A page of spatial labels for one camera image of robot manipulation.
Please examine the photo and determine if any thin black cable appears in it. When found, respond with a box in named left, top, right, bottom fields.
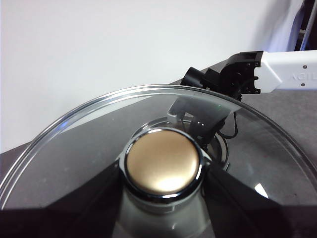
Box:
left=219, top=93, right=242, bottom=139

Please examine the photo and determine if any glass lid with green knob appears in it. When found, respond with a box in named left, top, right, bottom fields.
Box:
left=0, top=84, right=317, bottom=238

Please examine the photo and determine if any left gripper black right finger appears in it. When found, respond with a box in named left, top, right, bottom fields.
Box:
left=202, top=162, right=317, bottom=238

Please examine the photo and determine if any grey metal frame post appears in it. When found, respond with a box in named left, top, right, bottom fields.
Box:
left=298, top=0, right=317, bottom=52

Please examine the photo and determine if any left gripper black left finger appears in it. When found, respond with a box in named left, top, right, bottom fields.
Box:
left=0, top=162, right=127, bottom=238

